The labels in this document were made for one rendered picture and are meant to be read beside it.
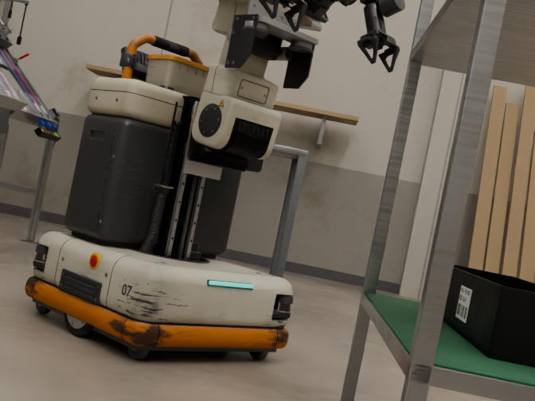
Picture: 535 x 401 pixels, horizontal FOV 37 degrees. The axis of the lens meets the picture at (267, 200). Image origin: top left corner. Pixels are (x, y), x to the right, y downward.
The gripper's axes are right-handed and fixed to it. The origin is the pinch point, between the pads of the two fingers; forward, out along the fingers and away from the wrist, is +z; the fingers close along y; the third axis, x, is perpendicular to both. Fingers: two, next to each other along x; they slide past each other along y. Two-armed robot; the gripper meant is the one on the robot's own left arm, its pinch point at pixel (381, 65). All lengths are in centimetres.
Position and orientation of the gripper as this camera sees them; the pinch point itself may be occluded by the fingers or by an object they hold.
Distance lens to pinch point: 246.2
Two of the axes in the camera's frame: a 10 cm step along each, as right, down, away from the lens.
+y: 6.4, 1.4, 7.5
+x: -7.6, 2.5, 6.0
